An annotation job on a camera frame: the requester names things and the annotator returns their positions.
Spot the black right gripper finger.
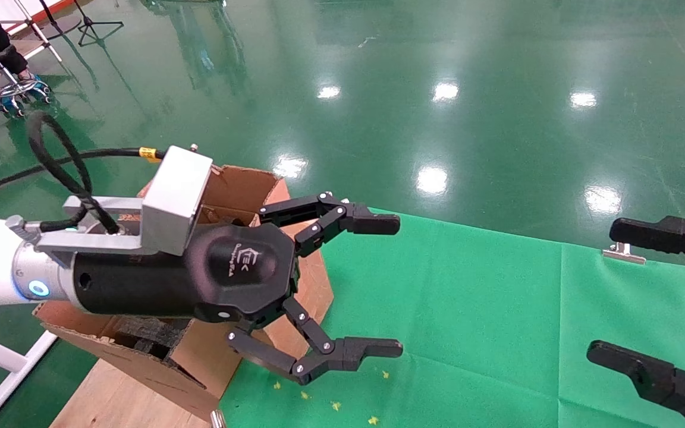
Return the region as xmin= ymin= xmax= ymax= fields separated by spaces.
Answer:
xmin=609 ymin=215 xmax=685 ymax=285
xmin=586 ymin=340 xmax=685 ymax=428

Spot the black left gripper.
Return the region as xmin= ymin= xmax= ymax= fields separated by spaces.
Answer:
xmin=72 ymin=191 xmax=404 ymax=386

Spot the large open brown carton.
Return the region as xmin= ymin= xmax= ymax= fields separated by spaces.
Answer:
xmin=32 ymin=165 xmax=336 ymax=421

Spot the green table cloth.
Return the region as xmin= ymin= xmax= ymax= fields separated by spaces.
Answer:
xmin=218 ymin=208 xmax=685 ymax=428

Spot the black foam block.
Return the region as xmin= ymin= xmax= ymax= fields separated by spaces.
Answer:
xmin=100 ymin=315 xmax=194 ymax=360

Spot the black tripod stand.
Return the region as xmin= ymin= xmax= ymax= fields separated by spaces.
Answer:
xmin=72 ymin=0 xmax=124 ymax=47

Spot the chrome stool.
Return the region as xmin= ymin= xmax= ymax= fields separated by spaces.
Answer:
xmin=0 ymin=59 xmax=52 ymax=118

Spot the black pole stand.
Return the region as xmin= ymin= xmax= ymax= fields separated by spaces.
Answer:
xmin=36 ymin=0 xmax=81 ymax=40

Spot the looped black cable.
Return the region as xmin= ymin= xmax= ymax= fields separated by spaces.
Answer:
xmin=26 ymin=110 xmax=122 ymax=235

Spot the black cable with yellow tag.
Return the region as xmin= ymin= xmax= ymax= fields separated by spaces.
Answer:
xmin=0 ymin=147 xmax=168 ymax=202

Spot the white tube frame table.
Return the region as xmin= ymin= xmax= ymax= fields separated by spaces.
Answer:
xmin=0 ymin=0 xmax=64 ymax=63

